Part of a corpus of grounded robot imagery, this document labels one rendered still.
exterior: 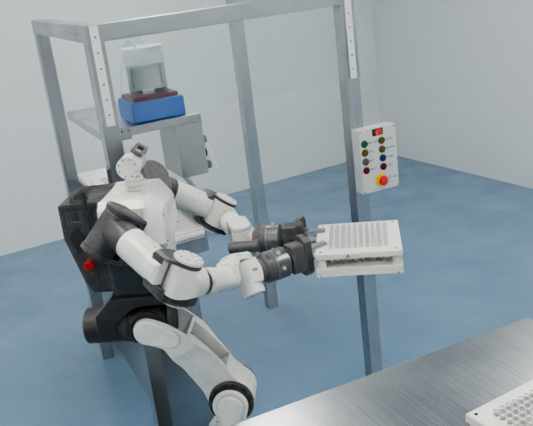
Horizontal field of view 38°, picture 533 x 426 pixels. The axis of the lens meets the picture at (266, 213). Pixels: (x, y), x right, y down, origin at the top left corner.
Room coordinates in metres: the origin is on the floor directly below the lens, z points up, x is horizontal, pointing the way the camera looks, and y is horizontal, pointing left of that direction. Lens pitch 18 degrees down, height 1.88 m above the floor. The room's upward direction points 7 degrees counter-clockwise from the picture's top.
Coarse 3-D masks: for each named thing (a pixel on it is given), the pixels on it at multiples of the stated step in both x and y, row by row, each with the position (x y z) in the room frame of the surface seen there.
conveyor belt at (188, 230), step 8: (104, 168) 3.99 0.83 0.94; (80, 176) 3.89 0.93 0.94; (88, 176) 3.87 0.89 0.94; (96, 176) 3.85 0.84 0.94; (104, 176) 3.83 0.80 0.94; (88, 184) 3.70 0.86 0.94; (184, 216) 2.98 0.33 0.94; (184, 224) 2.88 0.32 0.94; (192, 224) 2.87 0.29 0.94; (176, 232) 2.79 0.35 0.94; (184, 232) 2.80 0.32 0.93; (192, 232) 2.80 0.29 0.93; (200, 232) 2.81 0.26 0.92; (176, 240) 2.77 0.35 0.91; (184, 240) 2.79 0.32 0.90; (192, 240) 2.81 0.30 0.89
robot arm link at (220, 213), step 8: (216, 200) 2.48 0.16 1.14; (216, 208) 2.47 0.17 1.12; (224, 208) 2.46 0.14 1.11; (232, 208) 2.47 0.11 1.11; (208, 216) 2.47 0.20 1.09; (216, 216) 2.46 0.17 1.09; (224, 216) 2.42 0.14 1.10; (232, 216) 2.40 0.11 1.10; (208, 224) 2.46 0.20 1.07; (216, 224) 2.46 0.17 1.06; (224, 224) 2.39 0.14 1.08; (224, 232) 2.47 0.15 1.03
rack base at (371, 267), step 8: (392, 256) 2.05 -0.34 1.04; (328, 264) 2.05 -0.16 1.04; (336, 264) 2.04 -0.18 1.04; (344, 264) 2.04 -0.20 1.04; (352, 264) 2.03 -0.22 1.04; (360, 264) 2.02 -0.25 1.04; (368, 264) 2.02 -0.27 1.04; (376, 264) 2.01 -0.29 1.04; (384, 264) 2.00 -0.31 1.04; (392, 264) 2.00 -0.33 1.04; (320, 272) 2.02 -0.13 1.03; (328, 272) 2.01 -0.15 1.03; (336, 272) 2.01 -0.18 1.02; (344, 272) 2.01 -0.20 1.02; (352, 272) 2.00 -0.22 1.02; (360, 272) 2.00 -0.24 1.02; (368, 272) 2.00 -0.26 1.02; (376, 272) 2.00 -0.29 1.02; (384, 272) 1.99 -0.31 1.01; (392, 272) 1.99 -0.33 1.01
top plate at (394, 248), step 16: (336, 224) 2.24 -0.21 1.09; (352, 224) 2.23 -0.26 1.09; (320, 240) 2.12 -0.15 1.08; (352, 240) 2.10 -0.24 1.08; (400, 240) 2.05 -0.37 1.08; (320, 256) 2.02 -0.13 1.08; (336, 256) 2.01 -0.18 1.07; (352, 256) 2.00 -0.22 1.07; (368, 256) 2.00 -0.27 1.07; (384, 256) 1.99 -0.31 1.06
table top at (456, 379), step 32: (448, 352) 1.71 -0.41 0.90; (480, 352) 1.69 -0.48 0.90; (512, 352) 1.67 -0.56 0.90; (352, 384) 1.62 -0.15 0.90; (384, 384) 1.60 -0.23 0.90; (416, 384) 1.59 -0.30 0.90; (448, 384) 1.57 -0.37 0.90; (480, 384) 1.55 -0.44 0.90; (512, 384) 1.54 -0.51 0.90; (256, 416) 1.54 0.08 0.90; (288, 416) 1.52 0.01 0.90; (320, 416) 1.50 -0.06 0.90; (352, 416) 1.49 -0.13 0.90; (384, 416) 1.47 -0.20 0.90; (416, 416) 1.46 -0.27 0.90; (448, 416) 1.44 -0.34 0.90
